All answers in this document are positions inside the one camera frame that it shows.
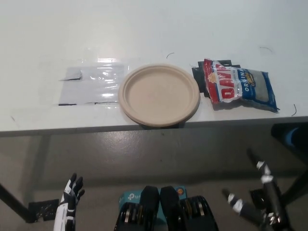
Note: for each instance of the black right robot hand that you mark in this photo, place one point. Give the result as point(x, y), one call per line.
point(269, 199)

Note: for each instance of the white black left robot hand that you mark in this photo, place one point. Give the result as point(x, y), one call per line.
point(67, 199)

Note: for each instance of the red blue sunflower seed bag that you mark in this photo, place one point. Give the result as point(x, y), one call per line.
point(231, 84)

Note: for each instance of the beige paper plate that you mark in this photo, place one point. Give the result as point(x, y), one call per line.
point(158, 95)

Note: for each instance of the black floor tape patch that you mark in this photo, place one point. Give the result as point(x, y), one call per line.
point(256, 197)
point(43, 209)

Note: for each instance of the black slanted table leg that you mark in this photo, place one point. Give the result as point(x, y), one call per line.
point(16, 204)
point(297, 185)

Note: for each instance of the black and blue object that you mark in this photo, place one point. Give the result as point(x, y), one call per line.
point(286, 134)

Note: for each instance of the clear plastic sheet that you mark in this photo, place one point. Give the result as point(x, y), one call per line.
point(93, 86)

